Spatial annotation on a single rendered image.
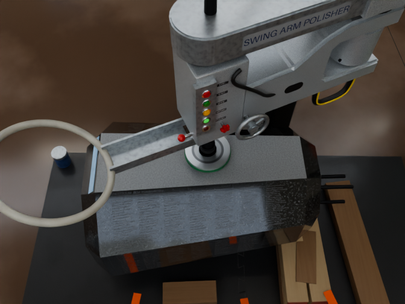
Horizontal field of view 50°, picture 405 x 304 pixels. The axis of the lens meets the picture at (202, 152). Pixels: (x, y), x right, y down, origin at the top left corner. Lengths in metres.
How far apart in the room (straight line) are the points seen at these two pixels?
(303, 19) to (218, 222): 1.04
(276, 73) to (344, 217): 1.41
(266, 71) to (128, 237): 1.01
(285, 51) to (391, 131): 1.83
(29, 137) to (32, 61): 0.74
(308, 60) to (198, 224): 0.91
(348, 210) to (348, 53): 1.26
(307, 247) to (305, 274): 0.16
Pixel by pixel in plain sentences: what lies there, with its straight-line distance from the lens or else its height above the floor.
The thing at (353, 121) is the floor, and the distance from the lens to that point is 3.37.
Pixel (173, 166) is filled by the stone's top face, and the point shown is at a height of 0.80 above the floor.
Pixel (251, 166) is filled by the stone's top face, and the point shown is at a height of 0.80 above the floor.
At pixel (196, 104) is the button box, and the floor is 1.41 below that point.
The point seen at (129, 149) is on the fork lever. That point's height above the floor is 1.06.
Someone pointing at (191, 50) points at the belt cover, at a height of 1.62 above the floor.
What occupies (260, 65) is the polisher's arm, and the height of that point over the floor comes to 1.37.
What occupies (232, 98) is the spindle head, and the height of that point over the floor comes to 1.35.
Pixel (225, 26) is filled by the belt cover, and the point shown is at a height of 1.67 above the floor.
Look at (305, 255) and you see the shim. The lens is 2.57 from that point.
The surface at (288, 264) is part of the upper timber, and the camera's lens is 2.54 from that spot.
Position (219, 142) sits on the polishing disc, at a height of 0.86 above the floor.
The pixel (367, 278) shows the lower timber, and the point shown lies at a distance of 2.76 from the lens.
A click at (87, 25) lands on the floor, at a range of 3.97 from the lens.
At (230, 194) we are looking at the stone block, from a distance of 2.04.
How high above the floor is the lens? 2.60
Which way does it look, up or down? 59 degrees down
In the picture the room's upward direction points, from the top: straight up
